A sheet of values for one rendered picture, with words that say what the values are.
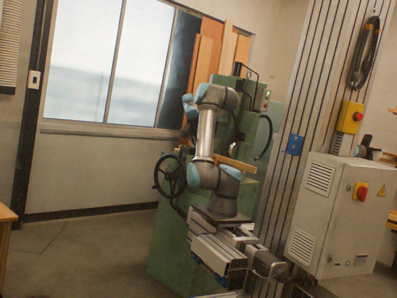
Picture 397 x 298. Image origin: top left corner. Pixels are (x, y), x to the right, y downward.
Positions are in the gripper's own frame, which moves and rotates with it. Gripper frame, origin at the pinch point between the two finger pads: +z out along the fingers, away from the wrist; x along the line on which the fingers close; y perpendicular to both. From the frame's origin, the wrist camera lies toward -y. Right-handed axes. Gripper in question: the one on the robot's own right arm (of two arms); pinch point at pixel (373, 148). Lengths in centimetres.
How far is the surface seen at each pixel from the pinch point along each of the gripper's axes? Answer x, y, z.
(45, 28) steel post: -201, -64, -122
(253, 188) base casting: -76, 39, -15
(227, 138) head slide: -84, 3, -41
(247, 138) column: -82, 2, -21
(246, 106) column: -78, -20, -32
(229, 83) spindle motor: -77, -34, -53
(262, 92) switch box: -72, -31, -22
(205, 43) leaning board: -196, -88, 44
